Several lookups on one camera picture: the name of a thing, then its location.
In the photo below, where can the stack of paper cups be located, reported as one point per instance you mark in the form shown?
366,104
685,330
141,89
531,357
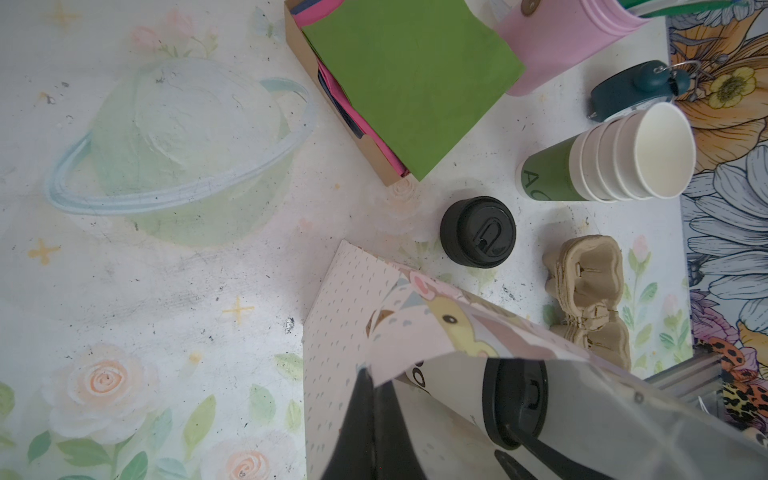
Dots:
649,154

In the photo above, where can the white floral gift bag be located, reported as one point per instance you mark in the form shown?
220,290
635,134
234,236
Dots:
383,317

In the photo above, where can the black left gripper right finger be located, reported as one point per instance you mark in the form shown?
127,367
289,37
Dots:
394,456

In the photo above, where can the single paper cup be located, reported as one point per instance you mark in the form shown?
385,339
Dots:
457,381

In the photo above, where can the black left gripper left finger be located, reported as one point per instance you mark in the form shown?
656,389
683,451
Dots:
353,455

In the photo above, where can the teal alarm clock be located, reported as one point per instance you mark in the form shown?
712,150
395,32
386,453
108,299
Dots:
639,87

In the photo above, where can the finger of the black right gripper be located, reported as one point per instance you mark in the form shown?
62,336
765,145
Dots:
556,462

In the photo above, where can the brown cardboard cup carrier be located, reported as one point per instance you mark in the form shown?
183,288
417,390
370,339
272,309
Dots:
585,276

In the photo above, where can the pink cup holder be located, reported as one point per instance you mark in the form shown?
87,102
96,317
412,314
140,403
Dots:
551,36

